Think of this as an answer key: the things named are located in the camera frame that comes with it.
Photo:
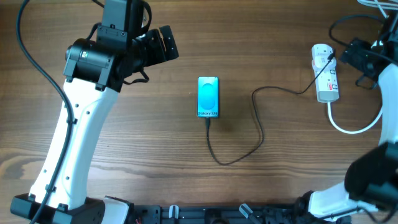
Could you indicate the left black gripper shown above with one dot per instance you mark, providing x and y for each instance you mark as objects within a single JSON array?
[{"x": 158, "y": 55}]

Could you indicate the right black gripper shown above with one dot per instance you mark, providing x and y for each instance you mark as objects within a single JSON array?
[{"x": 352, "y": 55}]

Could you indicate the white power strip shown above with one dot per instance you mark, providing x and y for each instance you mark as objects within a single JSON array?
[{"x": 326, "y": 82}]

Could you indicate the turquoise screen smartphone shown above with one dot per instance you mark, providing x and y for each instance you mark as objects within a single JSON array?
[{"x": 208, "y": 97}]

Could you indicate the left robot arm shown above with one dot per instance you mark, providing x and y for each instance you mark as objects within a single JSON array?
[{"x": 96, "y": 68}]

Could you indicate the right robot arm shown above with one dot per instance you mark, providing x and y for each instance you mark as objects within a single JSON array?
[{"x": 370, "y": 182}]

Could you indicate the white charger adapter plug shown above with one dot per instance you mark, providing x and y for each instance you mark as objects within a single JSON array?
[{"x": 324, "y": 61}]

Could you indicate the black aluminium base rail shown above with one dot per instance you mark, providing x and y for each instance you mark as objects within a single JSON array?
[{"x": 174, "y": 214}]

